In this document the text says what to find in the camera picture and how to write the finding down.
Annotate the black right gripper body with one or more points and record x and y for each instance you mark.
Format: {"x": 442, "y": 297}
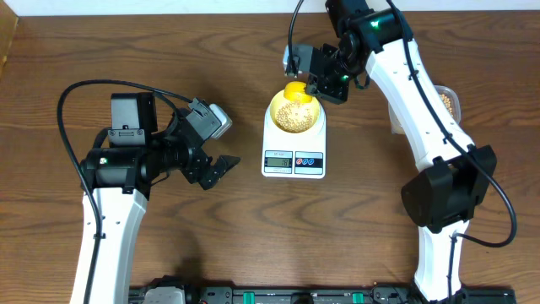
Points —
{"x": 335, "y": 86}

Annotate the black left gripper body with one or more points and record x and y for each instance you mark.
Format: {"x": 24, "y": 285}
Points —
{"x": 197, "y": 160}

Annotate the yellow measuring scoop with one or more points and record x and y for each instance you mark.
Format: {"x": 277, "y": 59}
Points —
{"x": 295, "y": 92}

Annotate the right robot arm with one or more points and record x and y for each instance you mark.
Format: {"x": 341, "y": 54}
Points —
{"x": 453, "y": 173}

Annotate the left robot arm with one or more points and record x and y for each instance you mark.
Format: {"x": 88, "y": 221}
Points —
{"x": 126, "y": 160}

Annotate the pale yellow bowl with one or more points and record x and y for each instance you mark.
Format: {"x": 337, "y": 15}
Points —
{"x": 293, "y": 117}

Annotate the white digital kitchen scale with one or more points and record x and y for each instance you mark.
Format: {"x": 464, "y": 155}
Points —
{"x": 294, "y": 155}

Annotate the clear plastic container of soybeans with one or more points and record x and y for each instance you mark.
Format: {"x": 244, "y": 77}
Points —
{"x": 448, "y": 97}

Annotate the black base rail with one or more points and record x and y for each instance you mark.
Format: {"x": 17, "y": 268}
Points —
{"x": 174, "y": 290}

